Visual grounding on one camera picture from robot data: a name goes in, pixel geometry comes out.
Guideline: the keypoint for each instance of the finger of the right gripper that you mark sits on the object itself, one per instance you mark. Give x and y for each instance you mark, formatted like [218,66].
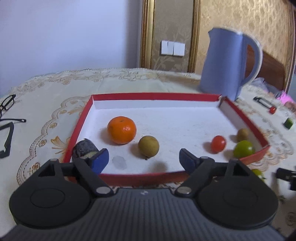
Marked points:
[287,175]

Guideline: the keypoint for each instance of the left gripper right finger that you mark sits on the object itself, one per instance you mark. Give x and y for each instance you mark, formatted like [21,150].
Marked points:
[201,171]

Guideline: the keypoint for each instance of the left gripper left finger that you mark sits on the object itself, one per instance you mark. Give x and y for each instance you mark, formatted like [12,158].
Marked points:
[86,171]

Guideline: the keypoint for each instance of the dark sugarcane piece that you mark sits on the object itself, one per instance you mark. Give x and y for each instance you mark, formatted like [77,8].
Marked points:
[84,148]

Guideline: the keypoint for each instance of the green tomato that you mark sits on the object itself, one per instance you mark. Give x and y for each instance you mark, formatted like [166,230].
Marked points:
[243,149]
[259,174]

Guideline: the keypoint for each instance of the orange tangerine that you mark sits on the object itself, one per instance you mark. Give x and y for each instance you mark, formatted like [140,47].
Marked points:
[121,130]

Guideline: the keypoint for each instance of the brown longan fruit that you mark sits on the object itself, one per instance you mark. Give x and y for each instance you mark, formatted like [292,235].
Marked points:
[242,135]

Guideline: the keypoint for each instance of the tan longan fruit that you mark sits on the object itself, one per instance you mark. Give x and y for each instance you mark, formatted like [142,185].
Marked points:
[148,146]

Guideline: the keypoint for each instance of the green cucumber piece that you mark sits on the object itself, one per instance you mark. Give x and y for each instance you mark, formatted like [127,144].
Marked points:
[288,123]

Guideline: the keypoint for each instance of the small red cherry tomato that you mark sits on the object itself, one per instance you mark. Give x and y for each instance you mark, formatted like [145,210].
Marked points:
[272,109]

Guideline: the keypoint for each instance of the red shallow box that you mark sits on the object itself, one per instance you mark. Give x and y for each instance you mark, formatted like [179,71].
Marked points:
[176,120]

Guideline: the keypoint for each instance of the floral lace tablecloth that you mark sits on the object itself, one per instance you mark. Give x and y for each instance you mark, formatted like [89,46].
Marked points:
[52,104]

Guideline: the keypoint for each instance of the pink bedding clothes pile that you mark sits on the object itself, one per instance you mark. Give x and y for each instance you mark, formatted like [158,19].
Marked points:
[281,95]

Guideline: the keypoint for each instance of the blue electric kettle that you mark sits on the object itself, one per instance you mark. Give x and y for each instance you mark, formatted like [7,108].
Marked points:
[225,64]

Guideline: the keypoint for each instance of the wooden headboard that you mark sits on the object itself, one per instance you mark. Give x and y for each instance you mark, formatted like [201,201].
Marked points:
[271,70]

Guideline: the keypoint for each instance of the black eyeglasses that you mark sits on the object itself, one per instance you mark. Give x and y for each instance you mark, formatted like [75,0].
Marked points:
[7,103]

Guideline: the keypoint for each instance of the black rectangular frame right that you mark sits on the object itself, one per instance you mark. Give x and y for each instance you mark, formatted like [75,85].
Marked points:
[263,102]

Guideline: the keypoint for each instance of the black rectangular frame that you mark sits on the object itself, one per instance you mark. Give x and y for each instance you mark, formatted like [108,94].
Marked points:
[5,150]
[263,102]

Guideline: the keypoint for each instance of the black rectangular frame left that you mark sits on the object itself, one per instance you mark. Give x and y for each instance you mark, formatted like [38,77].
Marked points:
[5,150]

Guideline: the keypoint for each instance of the white wall switch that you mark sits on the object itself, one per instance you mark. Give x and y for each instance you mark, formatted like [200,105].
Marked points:
[172,48]

